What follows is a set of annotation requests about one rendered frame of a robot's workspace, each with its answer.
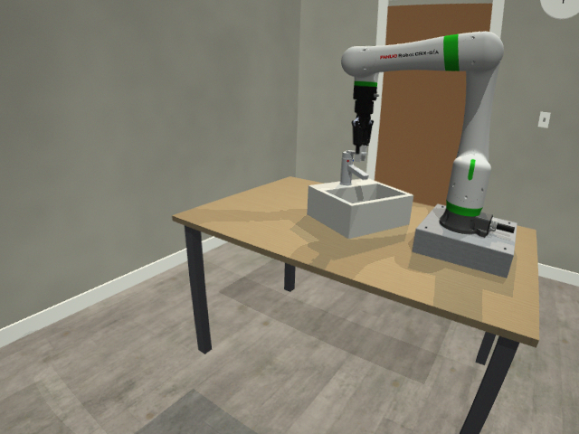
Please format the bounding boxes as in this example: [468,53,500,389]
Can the grey mixer tap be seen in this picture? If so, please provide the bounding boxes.
[340,150,369,185]

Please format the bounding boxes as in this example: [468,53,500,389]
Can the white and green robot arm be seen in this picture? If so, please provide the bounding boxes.
[341,32,515,238]

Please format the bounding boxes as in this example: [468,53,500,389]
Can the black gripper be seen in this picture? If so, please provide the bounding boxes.
[352,100,374,163]

